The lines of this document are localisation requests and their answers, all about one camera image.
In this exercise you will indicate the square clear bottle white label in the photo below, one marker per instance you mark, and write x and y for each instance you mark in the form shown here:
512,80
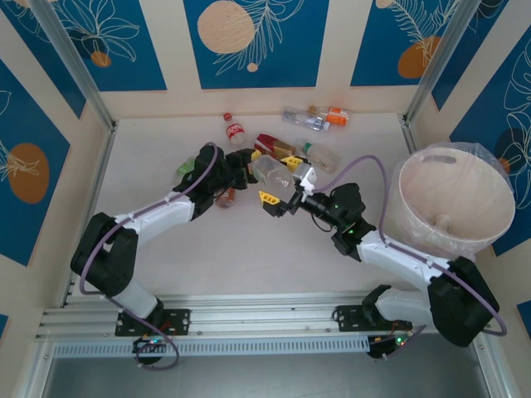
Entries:
269,172

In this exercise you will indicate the copper label clear bottle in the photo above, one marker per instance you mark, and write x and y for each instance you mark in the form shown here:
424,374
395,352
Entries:
226,201

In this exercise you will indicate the green label clear bottle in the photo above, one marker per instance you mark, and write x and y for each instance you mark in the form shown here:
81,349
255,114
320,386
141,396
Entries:
186,166

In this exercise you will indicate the red label cola bottle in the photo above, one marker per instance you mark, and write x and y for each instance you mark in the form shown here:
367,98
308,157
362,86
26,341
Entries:
234,132

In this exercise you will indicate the green cap clear bottle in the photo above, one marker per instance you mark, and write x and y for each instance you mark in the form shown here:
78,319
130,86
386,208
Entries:
323,156

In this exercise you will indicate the round cream plastic bin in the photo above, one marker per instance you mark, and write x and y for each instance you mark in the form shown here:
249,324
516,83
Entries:
456,199

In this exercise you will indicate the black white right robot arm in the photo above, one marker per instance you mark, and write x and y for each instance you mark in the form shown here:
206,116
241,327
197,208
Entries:
398,257

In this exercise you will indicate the clear bottle grey blue label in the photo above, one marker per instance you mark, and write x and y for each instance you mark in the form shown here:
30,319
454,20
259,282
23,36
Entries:
303,118

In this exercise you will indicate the orange label plastic bottle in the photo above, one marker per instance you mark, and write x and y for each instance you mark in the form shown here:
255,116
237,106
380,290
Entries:
338,118

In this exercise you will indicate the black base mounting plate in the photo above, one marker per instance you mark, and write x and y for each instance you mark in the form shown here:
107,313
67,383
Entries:
178,321
348,319

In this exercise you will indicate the small controller board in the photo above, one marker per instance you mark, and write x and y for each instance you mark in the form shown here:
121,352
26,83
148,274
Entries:
149,345
386,346

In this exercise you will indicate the grey metal panel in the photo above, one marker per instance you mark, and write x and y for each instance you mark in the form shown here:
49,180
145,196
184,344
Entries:
269,379

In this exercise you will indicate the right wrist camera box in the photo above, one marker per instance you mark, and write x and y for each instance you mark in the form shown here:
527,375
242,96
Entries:
306,176

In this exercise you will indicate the aluminium table edge rail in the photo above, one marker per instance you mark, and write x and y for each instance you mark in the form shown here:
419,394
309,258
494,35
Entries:
98,174
408,132

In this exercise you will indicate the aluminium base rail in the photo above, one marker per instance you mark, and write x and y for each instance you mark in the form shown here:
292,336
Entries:
269,315

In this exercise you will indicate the aluminium frame post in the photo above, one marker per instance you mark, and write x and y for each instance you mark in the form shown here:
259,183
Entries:
35,373
444,54
69,54
491,369

